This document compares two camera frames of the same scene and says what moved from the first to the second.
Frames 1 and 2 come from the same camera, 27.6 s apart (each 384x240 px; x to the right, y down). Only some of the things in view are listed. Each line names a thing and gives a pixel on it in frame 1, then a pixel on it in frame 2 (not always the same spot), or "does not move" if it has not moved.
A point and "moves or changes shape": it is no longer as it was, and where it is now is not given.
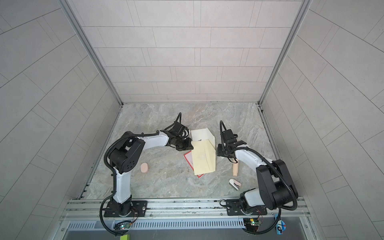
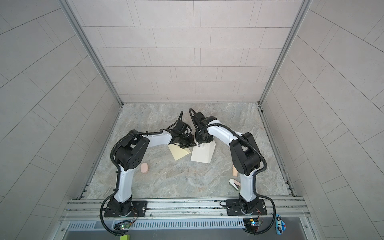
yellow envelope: (203, 156) → (178, 152)
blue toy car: (280, 226) does not move
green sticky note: (126, 237) does not move
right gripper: (219, 150) → (199, 140)
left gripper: (187, 146) does not move
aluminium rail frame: (184, 218) does not move
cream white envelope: (203, 134) moves or changes shape
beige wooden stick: (235, 169) does not move
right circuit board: (252, 224) does not move
